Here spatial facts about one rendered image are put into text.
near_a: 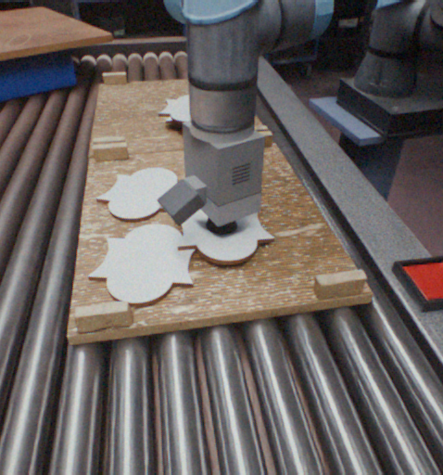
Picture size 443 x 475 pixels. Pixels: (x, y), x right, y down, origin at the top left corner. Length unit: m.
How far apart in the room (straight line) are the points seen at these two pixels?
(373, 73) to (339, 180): 0.43
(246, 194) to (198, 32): 0.19
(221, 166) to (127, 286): 0.18
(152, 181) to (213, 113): 0.26
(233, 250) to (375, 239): 0.22
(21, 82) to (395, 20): 0.89
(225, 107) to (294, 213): 0.24
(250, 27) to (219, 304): 0.29
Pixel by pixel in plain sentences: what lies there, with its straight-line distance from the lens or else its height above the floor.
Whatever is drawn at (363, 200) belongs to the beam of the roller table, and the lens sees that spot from 0.73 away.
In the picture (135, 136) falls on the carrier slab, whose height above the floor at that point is 0.94.
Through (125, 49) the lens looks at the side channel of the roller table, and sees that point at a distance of 1.53.
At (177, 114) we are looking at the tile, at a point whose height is 0.97.
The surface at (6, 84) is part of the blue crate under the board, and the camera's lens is 1.19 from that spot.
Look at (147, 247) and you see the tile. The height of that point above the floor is 0.94.
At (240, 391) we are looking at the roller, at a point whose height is 0.92.
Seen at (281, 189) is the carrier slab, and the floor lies 0.94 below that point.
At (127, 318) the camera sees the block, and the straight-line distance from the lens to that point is 0.46.
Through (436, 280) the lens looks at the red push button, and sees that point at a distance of 0.59.
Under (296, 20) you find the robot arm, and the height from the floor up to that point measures 1.20.
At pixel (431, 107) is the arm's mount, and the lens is 1.13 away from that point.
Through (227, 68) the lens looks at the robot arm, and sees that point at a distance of 0.44.
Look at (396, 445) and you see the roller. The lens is 0.44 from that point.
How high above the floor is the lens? 1.29
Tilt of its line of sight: 38 degrees down
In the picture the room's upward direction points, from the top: straight up
